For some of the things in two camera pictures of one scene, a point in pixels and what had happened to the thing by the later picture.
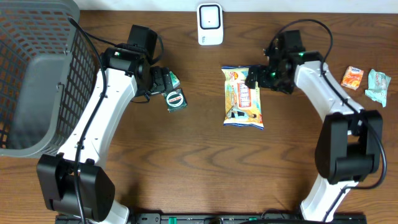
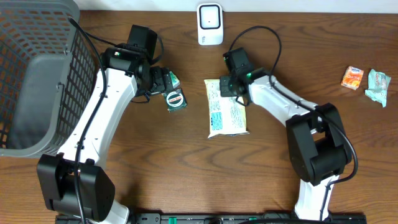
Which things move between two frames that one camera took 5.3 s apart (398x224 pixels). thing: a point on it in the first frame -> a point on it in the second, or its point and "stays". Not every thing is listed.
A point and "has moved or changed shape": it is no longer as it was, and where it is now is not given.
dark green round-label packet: [175, 100] stays
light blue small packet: [378, 84] stays
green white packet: [175, 79] stays
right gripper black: [261, 78] -> [223, 89]
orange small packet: [352, 78] stays
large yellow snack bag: [242, 104] has moved or changed shape
